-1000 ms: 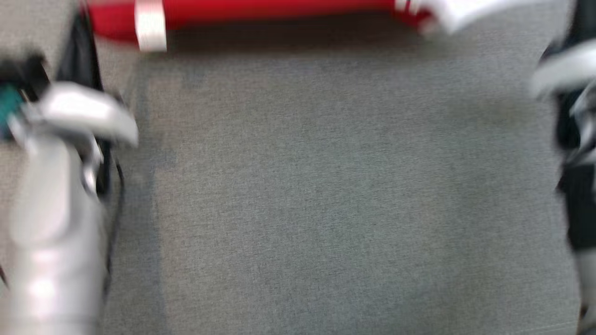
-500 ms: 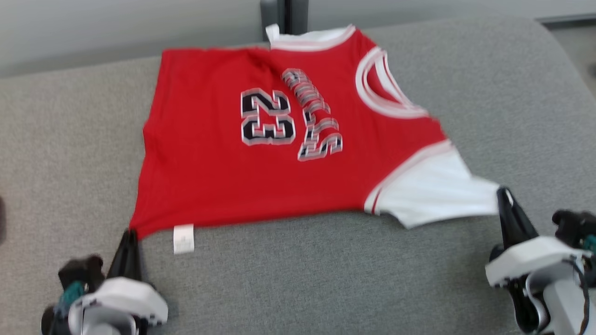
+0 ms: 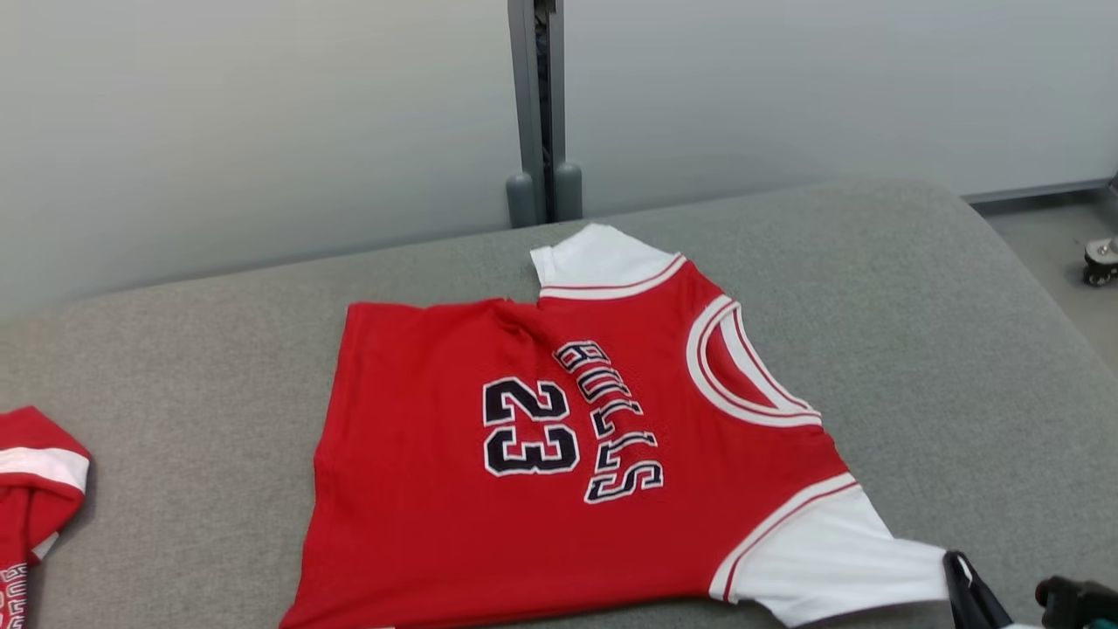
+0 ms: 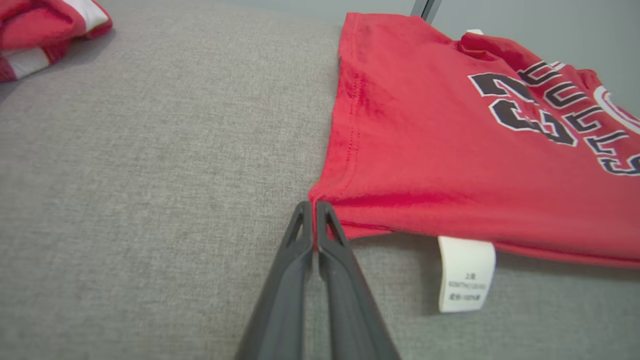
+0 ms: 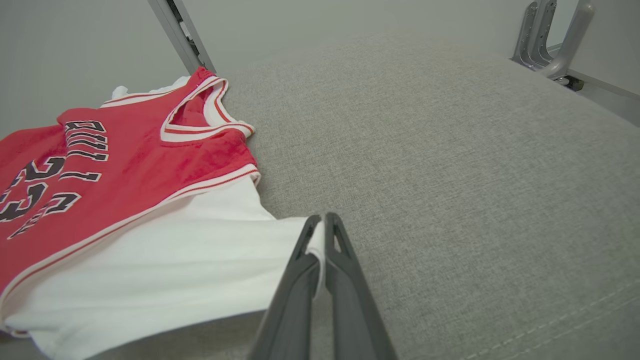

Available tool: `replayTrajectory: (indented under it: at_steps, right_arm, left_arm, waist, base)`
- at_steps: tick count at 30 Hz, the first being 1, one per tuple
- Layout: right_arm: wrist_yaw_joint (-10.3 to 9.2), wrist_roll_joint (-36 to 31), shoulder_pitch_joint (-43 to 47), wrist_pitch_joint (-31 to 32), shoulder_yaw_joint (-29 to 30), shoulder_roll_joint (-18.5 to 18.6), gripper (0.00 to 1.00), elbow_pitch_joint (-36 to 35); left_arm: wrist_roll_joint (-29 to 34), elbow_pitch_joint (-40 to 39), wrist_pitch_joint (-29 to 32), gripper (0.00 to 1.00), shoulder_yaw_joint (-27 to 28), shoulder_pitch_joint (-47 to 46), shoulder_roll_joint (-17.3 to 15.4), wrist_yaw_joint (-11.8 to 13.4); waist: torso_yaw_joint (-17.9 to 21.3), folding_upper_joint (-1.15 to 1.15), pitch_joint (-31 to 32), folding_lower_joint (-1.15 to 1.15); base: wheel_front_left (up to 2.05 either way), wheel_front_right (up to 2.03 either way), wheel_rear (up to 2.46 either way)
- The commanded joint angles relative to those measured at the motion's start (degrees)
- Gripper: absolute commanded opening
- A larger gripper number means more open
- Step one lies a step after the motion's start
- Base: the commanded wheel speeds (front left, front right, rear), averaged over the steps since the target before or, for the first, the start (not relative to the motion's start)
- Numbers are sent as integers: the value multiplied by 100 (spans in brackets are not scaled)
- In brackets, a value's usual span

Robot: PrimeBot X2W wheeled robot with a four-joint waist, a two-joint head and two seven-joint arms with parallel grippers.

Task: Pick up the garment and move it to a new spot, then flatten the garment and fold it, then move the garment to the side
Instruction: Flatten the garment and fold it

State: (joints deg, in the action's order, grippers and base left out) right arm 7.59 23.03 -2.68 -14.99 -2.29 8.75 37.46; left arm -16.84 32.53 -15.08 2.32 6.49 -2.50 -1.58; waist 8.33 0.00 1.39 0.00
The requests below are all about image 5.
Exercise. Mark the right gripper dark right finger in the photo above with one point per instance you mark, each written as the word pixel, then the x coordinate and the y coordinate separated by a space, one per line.
pixel 352 310

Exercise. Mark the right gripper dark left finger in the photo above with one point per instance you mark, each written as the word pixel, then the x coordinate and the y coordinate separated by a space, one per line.
pixel 290 310

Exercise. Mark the red white basketball jersey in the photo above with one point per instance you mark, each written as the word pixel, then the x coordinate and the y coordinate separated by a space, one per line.
pixel 125 165

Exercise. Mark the grey fabric sofa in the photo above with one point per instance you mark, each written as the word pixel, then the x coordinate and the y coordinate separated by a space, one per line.
pixel 450 200

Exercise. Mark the grey metal wheeled stand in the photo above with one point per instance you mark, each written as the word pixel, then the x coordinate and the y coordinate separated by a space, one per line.
pixel 570 40

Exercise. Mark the grey metal partition post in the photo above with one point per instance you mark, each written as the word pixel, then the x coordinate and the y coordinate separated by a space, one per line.
pixel 172 30

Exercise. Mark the grey partition base rail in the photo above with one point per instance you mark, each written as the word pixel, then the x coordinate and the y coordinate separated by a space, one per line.
pixel 620 105

